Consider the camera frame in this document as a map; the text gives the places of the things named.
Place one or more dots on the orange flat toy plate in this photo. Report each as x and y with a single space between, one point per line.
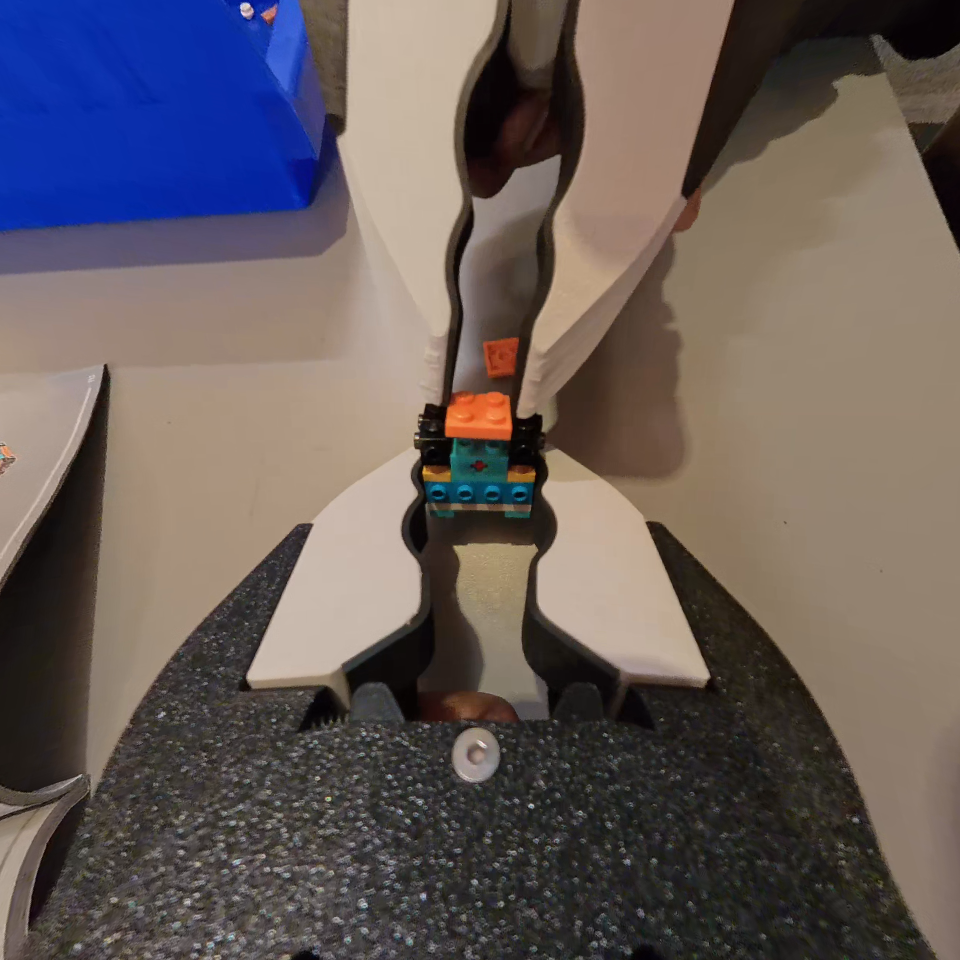
501 355

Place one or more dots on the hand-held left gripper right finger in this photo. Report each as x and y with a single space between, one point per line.
615 585

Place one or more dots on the grey instruction booklet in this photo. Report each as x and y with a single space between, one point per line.
37 465

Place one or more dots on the orange square toy brick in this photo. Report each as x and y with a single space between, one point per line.
480 416

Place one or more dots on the pile of toy bricks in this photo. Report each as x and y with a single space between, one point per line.
259 10

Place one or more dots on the grey desk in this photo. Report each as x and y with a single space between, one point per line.
787 450

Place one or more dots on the person's right hand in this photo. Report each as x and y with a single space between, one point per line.
517 135

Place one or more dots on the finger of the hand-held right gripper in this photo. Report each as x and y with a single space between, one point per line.
630 150
405 150

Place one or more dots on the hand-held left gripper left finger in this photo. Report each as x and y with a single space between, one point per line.
345 585

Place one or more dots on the blue plastic bin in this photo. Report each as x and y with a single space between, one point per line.
150 112

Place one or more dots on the multicoloured toy brick model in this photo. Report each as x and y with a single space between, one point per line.
480 491

